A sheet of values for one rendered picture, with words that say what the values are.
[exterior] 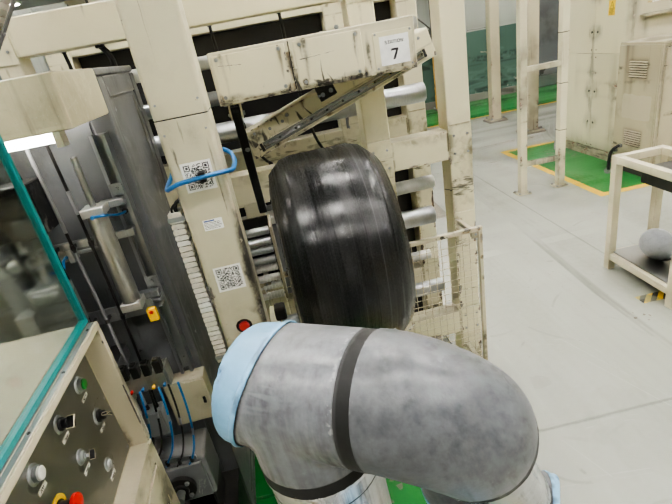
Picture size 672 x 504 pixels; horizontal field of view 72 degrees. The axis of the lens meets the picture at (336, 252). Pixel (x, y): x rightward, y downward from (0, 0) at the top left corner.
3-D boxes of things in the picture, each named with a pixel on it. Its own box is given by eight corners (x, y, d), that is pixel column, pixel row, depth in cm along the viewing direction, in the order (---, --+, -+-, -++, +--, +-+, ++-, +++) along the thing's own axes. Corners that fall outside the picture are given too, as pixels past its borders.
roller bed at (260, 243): (238, 310, 175) (216, 239, 163) (238, 292, 189) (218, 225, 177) (289, 297, 177) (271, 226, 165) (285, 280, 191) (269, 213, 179)
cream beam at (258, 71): (220, 108, 134) (206, 53, 128) (223, 100, 157) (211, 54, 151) (419, 67, 140) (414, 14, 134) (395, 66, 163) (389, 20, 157)
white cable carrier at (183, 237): (217, 363, 138) (166, 214, 119) (218, 353, 143) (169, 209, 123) (232, 359, 139) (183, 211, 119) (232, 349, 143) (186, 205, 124)
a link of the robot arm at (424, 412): (526, 311, 32) (562, 471, 83) (359, 304, 37) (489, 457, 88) (518, 499, 26) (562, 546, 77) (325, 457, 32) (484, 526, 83)
